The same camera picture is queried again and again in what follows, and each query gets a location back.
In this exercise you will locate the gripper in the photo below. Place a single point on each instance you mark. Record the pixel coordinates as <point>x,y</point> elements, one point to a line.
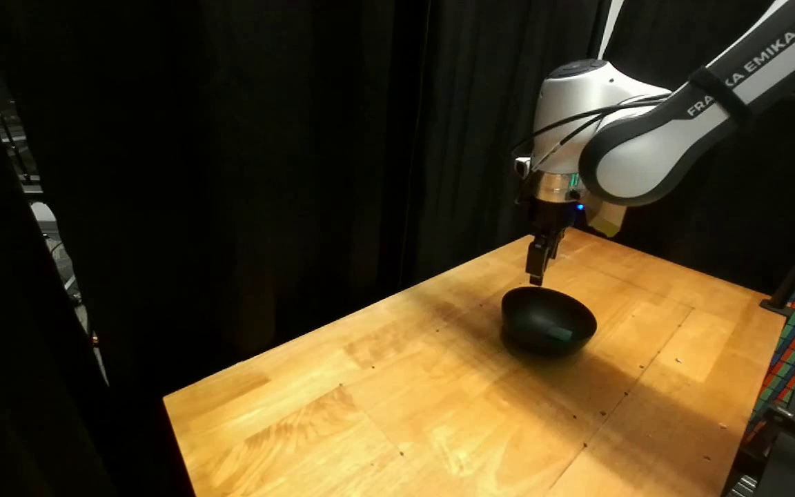
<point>551,214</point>

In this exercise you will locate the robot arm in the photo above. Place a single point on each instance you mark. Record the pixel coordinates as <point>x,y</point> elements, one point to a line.
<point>653,148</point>

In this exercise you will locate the black bowl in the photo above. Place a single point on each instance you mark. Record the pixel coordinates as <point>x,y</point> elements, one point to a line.
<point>541,319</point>

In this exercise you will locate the green block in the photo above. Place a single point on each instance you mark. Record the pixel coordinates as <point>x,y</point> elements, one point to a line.
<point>558,334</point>

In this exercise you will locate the black curtain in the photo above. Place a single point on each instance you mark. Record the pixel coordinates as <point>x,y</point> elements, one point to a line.
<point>266,152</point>

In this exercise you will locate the black clamp with orange part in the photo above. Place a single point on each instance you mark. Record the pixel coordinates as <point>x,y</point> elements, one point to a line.
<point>794,449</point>

